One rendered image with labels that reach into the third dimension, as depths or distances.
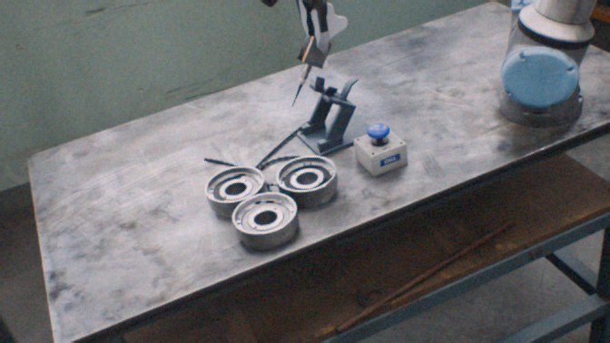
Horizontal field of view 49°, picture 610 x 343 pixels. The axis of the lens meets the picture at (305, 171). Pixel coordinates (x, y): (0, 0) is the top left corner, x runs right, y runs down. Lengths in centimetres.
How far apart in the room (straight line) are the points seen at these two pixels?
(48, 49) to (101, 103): 29
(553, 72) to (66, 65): 198
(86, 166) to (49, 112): 134
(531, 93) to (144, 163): 74
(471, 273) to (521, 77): 45
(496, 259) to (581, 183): 30
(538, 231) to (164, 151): 78
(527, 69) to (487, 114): 26
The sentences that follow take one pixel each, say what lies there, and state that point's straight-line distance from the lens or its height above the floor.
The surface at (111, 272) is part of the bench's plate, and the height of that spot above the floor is 80.
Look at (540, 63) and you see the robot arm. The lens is 109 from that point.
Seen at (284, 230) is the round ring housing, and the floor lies 83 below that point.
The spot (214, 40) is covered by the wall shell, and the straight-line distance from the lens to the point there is 277.
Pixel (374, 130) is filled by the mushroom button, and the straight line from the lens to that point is 118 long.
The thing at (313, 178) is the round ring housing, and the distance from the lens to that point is 118.
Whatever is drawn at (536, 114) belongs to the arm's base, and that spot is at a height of 82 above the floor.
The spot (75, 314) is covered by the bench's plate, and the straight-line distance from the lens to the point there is 109.
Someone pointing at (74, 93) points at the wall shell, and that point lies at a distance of 274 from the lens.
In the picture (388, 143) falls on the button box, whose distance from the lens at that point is 119.
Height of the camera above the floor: 150
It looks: 35 degrees down
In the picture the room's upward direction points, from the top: 10 degrees counter-clockwise
